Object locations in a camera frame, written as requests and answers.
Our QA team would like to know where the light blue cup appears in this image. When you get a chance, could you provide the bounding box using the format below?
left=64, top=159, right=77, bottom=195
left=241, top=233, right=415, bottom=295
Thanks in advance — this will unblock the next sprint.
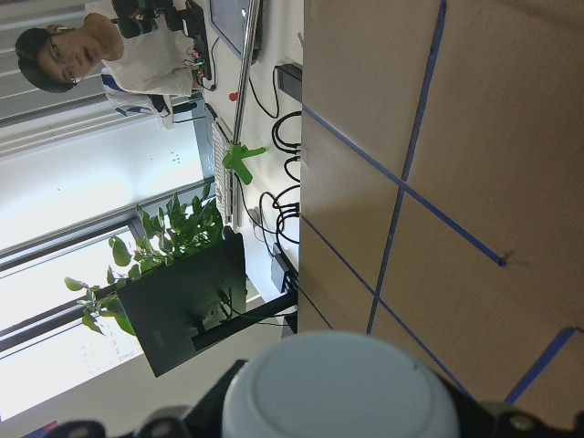
left=222, top=331, right=462, bottom=437

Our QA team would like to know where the white keyboard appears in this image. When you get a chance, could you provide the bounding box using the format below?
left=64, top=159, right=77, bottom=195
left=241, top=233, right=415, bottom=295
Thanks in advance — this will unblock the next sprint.
left=211, top=117, right=239, bottom=229

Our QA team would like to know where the green potted plant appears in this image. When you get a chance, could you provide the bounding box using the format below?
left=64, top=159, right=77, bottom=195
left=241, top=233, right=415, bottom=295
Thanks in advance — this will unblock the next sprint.
left=64, top=183, right=224, bottom=335

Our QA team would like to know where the black monitor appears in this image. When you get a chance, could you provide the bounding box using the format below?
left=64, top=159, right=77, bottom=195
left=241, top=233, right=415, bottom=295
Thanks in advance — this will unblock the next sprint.
left=117, top=226, right=297, bottom=377

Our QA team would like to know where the blue teach pendant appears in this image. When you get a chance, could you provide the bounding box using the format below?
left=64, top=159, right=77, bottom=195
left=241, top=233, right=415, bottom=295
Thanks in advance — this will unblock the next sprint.
left=207, top=0, right=264, bottom=65

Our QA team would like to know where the person in white t-shirt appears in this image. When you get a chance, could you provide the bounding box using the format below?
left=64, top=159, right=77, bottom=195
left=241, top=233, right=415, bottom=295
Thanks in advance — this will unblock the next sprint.
left=15, top=0, right=206, bottom=131

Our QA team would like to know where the green handled reacher grabber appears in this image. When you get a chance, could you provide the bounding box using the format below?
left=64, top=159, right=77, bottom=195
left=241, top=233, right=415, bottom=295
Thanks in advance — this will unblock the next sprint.
left=223, top=0, right=266, bottom=185

